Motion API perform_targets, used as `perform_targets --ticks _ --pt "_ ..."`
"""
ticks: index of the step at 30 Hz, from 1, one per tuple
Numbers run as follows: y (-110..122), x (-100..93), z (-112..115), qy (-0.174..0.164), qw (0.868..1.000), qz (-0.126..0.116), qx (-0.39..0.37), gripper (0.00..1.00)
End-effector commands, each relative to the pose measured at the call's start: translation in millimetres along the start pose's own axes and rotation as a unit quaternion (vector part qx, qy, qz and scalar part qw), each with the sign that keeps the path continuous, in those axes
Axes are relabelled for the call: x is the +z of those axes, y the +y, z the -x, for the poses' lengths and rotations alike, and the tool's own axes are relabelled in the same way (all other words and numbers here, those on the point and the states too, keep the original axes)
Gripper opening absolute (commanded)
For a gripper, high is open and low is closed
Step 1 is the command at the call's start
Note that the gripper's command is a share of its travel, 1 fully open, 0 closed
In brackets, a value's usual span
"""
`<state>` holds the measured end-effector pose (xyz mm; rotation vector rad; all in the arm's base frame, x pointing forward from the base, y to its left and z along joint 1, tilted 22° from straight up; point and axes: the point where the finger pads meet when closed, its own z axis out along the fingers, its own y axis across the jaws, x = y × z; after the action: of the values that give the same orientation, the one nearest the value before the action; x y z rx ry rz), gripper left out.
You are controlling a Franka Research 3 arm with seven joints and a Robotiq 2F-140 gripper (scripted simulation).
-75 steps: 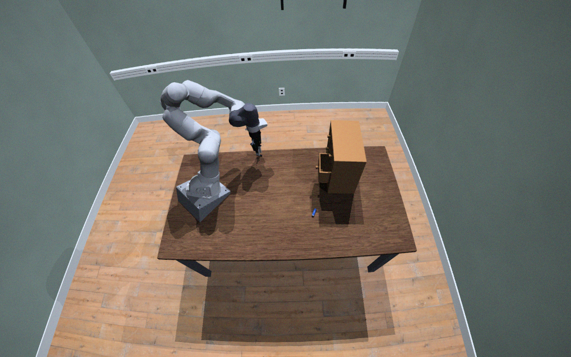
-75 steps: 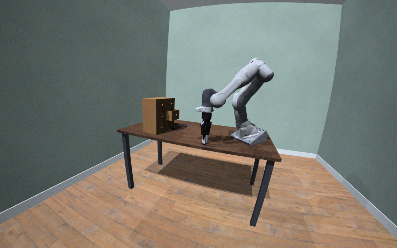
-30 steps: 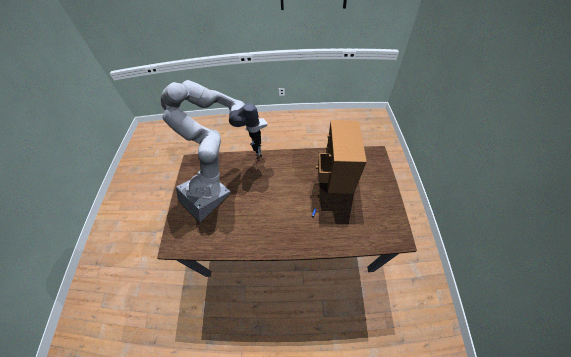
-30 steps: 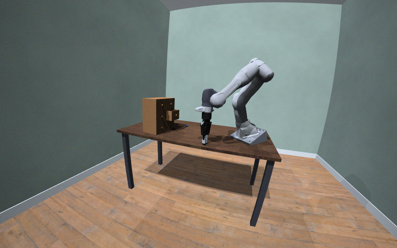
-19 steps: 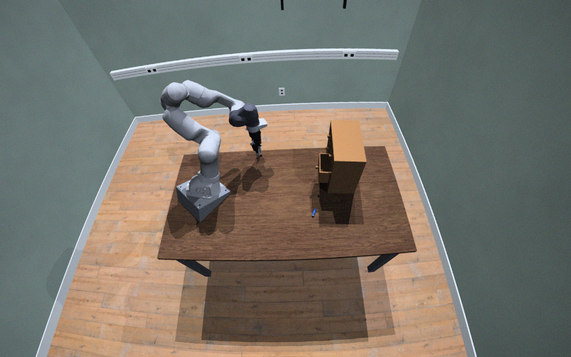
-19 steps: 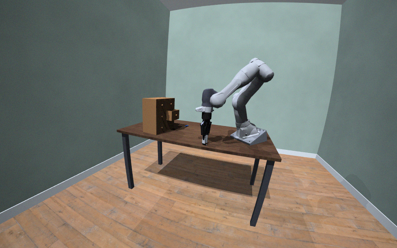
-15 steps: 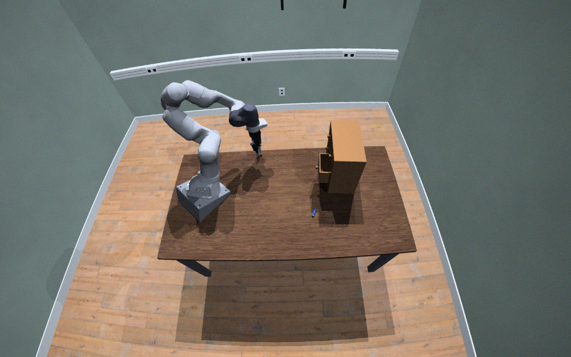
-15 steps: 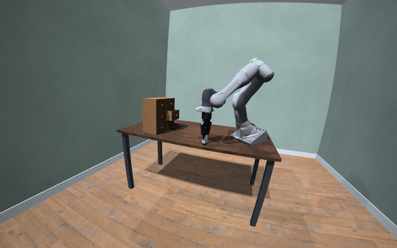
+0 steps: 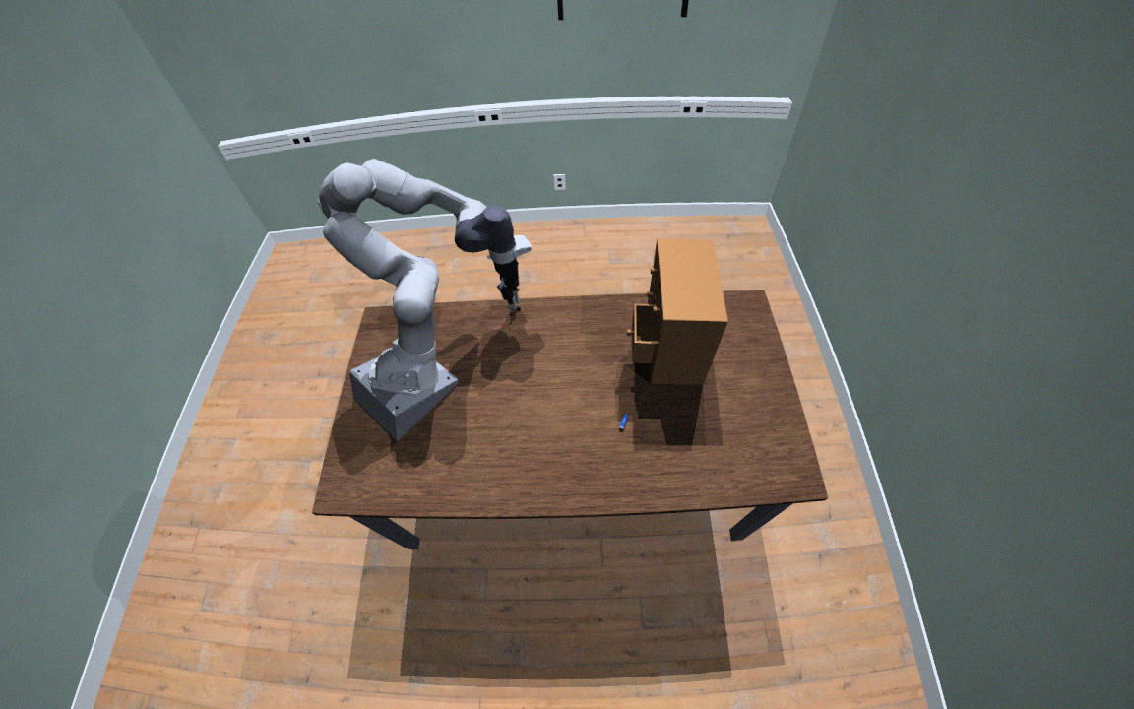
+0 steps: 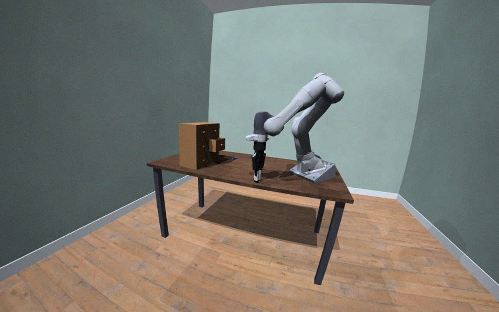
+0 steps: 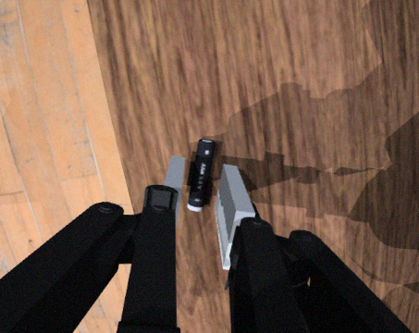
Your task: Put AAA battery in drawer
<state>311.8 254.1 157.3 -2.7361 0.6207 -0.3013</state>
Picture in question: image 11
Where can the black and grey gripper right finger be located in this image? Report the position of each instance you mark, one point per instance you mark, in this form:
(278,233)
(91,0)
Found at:
(261,298)

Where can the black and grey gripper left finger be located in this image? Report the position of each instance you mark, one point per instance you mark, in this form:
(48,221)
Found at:
(53,288)

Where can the black aaa battery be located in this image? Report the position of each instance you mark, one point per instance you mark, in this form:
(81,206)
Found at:
(201,174)

